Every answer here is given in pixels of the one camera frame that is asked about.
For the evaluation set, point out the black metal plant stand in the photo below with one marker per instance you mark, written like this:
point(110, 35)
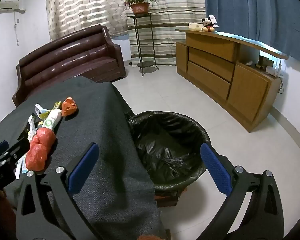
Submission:
point(146, 64)

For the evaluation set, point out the white air conditioner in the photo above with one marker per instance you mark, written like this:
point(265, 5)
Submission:
point(10, 3)

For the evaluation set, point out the wooden cabinet with drawers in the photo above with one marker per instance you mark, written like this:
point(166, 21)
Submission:
point(247, 90)

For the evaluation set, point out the striped curtain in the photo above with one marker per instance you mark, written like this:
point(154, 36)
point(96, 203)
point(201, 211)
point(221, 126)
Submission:
point(172, 30)

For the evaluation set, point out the white blue paper packet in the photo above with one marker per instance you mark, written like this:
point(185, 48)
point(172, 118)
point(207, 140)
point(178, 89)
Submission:
point(20, 166)

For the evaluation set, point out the mouse plush toy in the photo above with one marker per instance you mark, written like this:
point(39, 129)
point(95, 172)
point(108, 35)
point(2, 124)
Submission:
point(208, 25)

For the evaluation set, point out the small brown box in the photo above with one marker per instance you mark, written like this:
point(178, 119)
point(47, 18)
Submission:
point(265, 61)

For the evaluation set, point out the small beige box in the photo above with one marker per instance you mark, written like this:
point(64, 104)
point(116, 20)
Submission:
point(195, 26)

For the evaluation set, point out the trash bin with black liner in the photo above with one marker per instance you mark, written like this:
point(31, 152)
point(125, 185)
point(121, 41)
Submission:
point(165, 140)

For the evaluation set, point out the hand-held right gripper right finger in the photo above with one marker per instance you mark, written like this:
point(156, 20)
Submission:
point(216, 167)

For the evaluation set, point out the dark grey tablecloth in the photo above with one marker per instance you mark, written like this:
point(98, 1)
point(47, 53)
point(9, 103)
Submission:
point(102, 120)

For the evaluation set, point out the red plastic bag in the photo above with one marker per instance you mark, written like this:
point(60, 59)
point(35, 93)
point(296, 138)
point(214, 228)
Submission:
point(37, 155)

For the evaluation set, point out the blue curtain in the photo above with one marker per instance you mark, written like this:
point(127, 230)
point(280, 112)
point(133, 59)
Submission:
point(252, 10)

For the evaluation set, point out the orange plastic bag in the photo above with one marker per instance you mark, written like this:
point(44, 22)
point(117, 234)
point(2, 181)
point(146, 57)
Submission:
point(69, 107)

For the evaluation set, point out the brown leather sofa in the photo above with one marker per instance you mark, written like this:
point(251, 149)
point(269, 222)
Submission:
point(65, 55)

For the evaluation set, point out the beige patterned curtain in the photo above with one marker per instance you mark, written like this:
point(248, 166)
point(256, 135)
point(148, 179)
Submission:
point(85, 5)

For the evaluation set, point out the potted plant in red pot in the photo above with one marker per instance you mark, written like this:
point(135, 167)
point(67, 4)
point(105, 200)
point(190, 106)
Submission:
point(140, 8)

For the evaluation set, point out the white blue snack wrapper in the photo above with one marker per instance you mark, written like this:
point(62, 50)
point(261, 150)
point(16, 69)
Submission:
point(40, 108)

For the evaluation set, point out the gold foil wrapper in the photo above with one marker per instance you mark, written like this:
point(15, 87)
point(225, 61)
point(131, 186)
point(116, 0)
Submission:
point(55, 104)

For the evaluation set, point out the white router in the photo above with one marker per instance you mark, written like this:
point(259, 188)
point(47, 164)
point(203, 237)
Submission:
point(277, 68)

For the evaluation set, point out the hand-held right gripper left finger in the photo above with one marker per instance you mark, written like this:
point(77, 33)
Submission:
point(83, 167)

